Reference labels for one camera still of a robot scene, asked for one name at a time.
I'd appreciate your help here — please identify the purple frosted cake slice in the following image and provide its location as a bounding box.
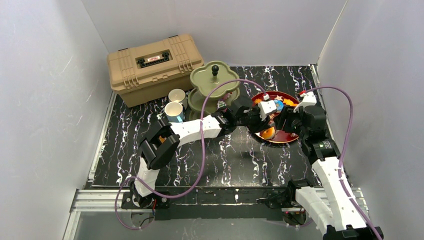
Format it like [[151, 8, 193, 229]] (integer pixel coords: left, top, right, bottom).
[[216, 100, 228, 112]]

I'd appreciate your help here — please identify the red round lacquer tray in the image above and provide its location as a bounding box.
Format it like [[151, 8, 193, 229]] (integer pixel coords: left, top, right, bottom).
[[250, 91, 299, 144]]

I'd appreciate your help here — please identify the green three-tier serving stand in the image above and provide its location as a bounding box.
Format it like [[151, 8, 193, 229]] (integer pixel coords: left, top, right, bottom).
[[187, 60, 240, 121]]

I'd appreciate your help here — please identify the orange glazed donut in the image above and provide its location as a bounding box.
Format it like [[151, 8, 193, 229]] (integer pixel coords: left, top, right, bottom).
[[259, 127, 276, 140]]

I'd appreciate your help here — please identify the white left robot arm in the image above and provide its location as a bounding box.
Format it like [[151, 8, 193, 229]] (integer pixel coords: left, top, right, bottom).
[[130, 99, 278, 206]]

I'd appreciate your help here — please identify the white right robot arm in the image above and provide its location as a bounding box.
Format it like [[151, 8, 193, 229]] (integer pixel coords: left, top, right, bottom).
[[273, 105, 384, 240]]

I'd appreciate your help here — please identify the blue mug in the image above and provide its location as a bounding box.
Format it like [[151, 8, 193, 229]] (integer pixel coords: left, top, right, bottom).
[[164, 101, 185, 123]]

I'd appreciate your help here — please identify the white cup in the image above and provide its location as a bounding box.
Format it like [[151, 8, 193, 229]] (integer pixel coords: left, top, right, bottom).
[[167, 88, 188, 109]]

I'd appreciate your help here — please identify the tan plastic toolbox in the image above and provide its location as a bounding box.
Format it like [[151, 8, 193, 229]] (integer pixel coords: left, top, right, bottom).
[[107, 34, 204, 108]]

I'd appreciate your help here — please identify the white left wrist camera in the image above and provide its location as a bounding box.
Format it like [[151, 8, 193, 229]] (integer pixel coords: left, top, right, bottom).
[[258, 99, 278, 121]]

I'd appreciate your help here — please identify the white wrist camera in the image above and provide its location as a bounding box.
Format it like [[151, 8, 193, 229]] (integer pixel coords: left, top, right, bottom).
[[258, 99, 278, 121], [293, 91, 317, 113]]

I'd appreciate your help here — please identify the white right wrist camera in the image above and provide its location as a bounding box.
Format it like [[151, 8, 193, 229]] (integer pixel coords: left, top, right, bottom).
[[293, 91, 317, 113]]

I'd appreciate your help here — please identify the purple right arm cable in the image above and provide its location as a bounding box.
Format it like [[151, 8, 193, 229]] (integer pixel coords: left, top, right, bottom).
[[299, 86, 385, 240]]

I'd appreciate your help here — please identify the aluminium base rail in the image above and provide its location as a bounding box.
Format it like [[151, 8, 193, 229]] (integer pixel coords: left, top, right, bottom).
[[64, 186, 368, 240]]

